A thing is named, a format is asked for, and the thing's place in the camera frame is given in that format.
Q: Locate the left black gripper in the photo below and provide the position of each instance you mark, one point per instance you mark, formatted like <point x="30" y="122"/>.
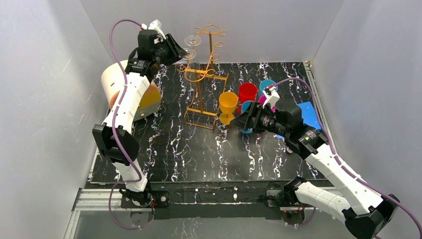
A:
<point x="174" y="48"/>

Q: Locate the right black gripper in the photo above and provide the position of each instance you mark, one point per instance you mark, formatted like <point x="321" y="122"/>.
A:
<point x="252" y="118"/>

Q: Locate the light blue wine glass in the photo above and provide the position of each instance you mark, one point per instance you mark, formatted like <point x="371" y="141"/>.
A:
<point x="246" y="118"/>
<point x="264" y="84"/>

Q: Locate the clear wine glass front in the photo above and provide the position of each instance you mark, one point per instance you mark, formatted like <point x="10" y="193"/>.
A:
<point x="190" y="53"/>

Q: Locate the clear wine glass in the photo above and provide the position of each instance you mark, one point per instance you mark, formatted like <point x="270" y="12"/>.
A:
<point x="190" y="53"/>
<point x="193" y="40"/>

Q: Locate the magenta wine glass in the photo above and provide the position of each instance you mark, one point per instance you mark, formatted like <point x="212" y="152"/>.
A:
<point x="262" y="100"/>

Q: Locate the yellow wine glass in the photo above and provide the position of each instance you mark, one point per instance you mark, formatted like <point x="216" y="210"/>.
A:
<point x="227" y="103"/>

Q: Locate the red wine glass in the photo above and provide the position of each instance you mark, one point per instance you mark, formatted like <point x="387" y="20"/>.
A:
<point x="247" y="92"/>

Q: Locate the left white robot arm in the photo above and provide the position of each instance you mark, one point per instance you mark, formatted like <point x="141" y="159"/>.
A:
<point x="113" y="137"/>

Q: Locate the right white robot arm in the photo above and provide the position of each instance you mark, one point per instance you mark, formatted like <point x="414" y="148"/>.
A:
<point x="363" y="211"/>

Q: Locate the clear wine glass rear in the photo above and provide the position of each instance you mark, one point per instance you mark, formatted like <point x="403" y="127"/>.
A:
<point x="193" y="40"/>

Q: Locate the blue flat sheet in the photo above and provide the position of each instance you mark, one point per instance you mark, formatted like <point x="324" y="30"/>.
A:
<point x="308" y="113"/>

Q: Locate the cream orange yellow cylinder box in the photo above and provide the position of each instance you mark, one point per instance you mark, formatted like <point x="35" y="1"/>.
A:
<point x="112" y="81"/>

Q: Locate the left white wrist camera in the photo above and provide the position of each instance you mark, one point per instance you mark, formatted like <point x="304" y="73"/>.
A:
<point x="156" y="25"/>

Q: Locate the gold wire wine glass rack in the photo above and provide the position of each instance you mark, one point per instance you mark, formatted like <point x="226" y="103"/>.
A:
<point x="197" y="75"/>

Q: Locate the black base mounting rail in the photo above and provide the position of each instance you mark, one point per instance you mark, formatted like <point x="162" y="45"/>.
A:
<point x="232" y="199"/>

